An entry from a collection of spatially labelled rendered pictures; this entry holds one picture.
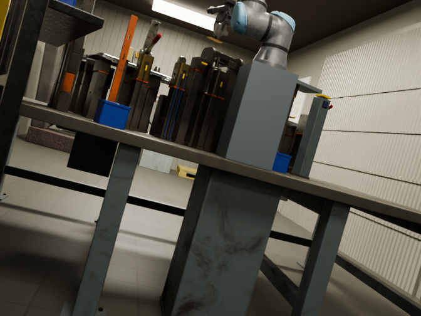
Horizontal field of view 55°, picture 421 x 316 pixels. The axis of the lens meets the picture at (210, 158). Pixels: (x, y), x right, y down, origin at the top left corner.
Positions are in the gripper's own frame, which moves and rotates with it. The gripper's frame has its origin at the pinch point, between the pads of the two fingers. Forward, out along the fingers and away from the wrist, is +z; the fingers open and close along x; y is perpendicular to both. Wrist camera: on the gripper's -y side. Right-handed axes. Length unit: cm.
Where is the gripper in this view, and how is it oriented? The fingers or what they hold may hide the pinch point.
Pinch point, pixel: (215, 37)
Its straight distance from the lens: 224.8
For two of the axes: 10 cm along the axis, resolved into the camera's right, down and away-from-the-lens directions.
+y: 7.7, 2.0, 6.1
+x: -5.8, -2.0, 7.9
